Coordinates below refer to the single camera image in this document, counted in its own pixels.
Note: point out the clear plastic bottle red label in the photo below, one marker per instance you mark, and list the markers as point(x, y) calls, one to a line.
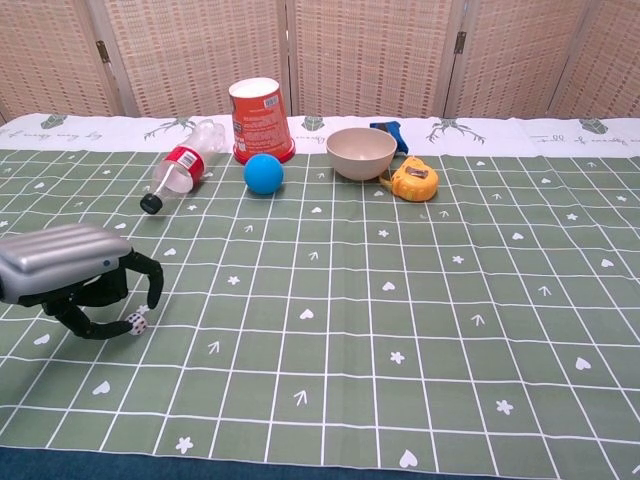
point(182, 165)

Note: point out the woven folding screen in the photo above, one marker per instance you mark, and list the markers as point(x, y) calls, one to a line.
point(320, 55)

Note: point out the green grid tablecloth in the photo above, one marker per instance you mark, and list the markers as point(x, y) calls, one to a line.
point(320, 300)

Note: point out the beige bowl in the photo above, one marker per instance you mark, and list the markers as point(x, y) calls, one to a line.
point(361, 152)

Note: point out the small white die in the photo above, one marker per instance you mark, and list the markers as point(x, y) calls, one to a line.
point(137, 322)

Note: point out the blue snack wrapper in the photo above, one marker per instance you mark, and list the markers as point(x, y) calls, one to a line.
point(395, 131)

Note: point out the yellow tape measure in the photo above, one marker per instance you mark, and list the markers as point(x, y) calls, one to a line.
point(412, 179)

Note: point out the blue ball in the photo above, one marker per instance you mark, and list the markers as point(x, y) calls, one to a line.
point(263, 173)

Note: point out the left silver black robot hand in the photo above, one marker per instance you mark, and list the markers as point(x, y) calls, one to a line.
point(60, 255)

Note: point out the red paper cup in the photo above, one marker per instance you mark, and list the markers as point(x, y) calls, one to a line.
point(261, 120)

